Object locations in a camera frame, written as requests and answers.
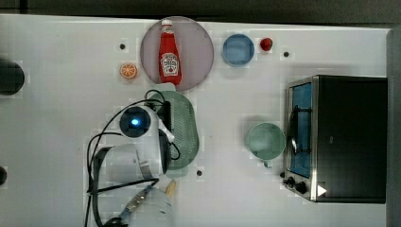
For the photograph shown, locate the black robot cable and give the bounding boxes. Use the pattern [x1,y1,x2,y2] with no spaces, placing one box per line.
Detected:
[84,89,182,227]

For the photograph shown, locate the orange slice toy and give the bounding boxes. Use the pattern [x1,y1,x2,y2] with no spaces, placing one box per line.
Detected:
[119,63,137,79]

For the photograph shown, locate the peeled banana toy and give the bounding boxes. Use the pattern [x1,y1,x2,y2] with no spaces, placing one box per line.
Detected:
[165,180,177,197]

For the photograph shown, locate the green mug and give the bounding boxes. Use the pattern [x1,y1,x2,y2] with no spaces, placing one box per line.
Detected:
[245,122,286,168]

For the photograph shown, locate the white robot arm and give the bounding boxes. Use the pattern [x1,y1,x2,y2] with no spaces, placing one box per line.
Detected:
[91,104,175,227]

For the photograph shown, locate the green oval strainer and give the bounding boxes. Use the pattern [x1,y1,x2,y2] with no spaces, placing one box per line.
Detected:
[150,83,200,179]

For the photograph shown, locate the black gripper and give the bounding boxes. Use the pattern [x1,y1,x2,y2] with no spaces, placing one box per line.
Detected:
[155,101,171,132]

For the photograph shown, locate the black pot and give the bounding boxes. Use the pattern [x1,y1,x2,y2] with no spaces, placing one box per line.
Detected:
[0,59,26,96]

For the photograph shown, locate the blue bowl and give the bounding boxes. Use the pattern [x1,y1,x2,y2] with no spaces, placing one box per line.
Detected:
[222,34,254,67]

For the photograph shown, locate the red ketchup bottle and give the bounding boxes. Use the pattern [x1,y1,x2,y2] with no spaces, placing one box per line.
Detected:
[158,19,183,85]

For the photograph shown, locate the grey round plate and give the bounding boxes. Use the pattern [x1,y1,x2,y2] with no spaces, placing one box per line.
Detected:
[140,16,214,92]

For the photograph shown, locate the black toaster oven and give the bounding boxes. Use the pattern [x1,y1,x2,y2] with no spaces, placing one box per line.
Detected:
[281,75,388,204]

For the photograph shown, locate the red tomato toy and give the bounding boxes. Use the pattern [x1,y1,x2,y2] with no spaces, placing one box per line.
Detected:
[259,38,273,51]

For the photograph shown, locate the black round container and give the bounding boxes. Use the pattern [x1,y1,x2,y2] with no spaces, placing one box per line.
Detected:
[0,166,8,185]

